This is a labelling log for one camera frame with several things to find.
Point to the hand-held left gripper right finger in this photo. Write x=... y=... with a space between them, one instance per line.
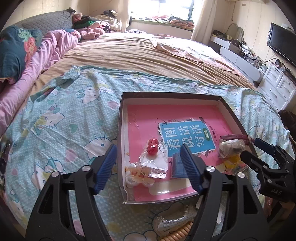
x=192 y=169

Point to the cat printed blue blanket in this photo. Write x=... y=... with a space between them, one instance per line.
x=69 y=111

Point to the small clear silver packet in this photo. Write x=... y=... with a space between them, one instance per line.
x=229 y=148

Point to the shallow cardboard box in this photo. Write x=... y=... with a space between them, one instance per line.
x=120 y=139

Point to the grey white vanity desk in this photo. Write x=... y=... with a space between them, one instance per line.
x=240 y=62

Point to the window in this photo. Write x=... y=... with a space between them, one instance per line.
x=190 y=9

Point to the black television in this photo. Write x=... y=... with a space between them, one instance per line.
x=281 y=41

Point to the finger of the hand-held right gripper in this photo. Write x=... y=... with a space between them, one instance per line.
x=266 y=146
x=252 y=161

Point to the blue comb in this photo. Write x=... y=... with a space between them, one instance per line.
x=178 y=168

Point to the grey quilted pillow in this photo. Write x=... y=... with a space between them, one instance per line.
x=50 y=22

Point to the pink floral cloth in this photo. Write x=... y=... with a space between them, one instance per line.
x=185 y=52

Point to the white drawer cabinet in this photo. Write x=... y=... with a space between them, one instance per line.
x=275 y=81

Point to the clothes on window sill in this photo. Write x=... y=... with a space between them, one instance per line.
x=180 y=23

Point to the cosmetics clutter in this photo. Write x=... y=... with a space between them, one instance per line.
x=247 y=52

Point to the vanity mirror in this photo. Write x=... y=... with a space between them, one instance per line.
x=235 y=32

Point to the white cartoon hair clip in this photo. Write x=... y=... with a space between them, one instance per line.
x=136 y=177

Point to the pink fuzzy garment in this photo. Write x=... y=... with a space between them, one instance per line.
x=90 y=33

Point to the pink book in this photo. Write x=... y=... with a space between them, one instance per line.
x=143 y=120

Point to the cream hair clip packet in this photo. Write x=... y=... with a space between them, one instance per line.
x=168 y=223

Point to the pile of clothes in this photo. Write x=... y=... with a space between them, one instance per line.
x=101 y=23

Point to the dark floral pillow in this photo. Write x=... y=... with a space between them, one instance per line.
x=13 y=46

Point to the brown headband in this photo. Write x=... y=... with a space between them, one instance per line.
x=233 y=138

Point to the dark brown fuzzy object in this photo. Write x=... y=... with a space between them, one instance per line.
x=288 y=120

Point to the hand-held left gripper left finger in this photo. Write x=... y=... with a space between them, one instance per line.
x=106 y=166

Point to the yellow hoop earrings packet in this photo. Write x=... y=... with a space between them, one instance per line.
x=233 y=161

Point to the tan bed sheet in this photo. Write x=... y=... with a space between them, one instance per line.
x=127 y=53

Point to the cream curtain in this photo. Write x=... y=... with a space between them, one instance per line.
x=124 y=14
x=203 y=20

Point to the pink quilt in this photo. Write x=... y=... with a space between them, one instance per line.
x=46 y=53

